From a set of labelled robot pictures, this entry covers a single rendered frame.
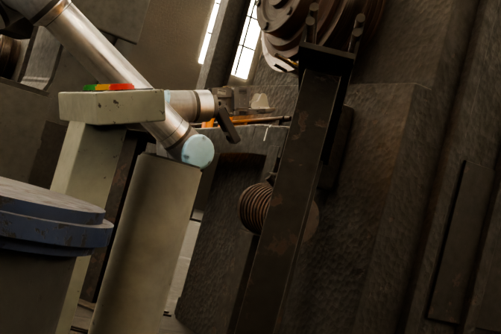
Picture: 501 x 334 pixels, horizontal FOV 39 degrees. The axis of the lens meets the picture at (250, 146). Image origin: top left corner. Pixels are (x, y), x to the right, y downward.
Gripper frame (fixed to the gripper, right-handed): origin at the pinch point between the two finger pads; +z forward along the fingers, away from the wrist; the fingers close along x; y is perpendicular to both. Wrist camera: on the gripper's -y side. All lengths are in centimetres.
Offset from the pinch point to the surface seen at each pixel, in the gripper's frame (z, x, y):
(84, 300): -44, 50, -64
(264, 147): -1.7, 1.1, -10.6
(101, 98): -74, -78, 6
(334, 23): 10.3, -17.9, 24.6
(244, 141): -1.4, 14.0, -9.6
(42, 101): -16, 239, 0
